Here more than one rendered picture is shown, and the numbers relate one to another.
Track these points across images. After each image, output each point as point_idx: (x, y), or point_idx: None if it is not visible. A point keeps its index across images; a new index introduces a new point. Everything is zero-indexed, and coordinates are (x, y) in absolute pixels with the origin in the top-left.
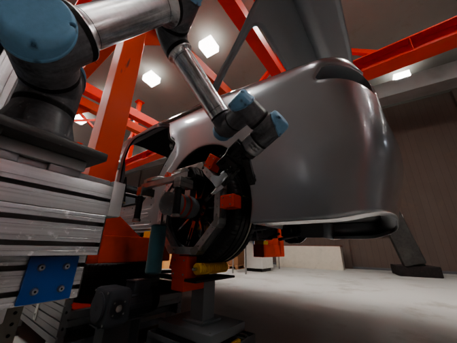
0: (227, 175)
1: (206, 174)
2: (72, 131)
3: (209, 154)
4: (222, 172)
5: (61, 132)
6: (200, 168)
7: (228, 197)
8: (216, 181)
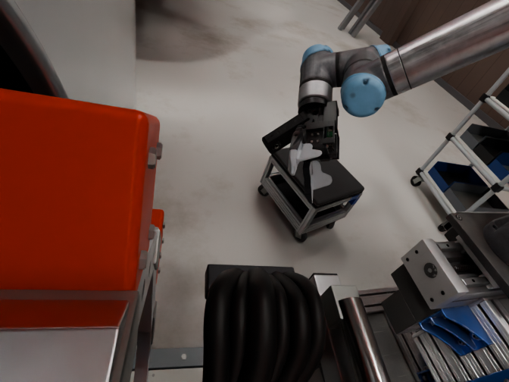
0: (311, 161)
1: (142, 302)
2: (507, 223)
3: (149, 129)
4: (297, 166)
5: (494, 219)
6: (134, 356)
7: (161, 235)
8: (320, 180)
